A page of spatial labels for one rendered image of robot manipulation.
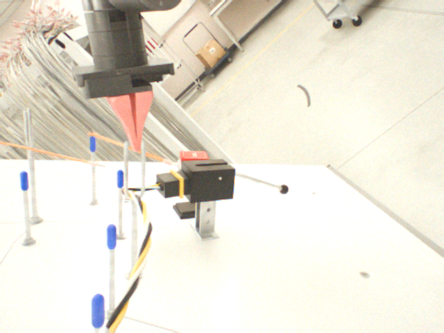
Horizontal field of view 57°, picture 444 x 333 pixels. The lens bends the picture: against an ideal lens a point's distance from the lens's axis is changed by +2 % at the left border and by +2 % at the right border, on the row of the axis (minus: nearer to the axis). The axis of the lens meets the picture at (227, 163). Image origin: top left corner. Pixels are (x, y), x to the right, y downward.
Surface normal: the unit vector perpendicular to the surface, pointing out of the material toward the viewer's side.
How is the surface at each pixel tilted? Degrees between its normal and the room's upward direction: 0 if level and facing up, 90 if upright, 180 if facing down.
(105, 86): 101
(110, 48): 84
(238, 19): 90
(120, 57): 96
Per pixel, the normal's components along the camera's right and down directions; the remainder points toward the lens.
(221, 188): 0.40, 0.29
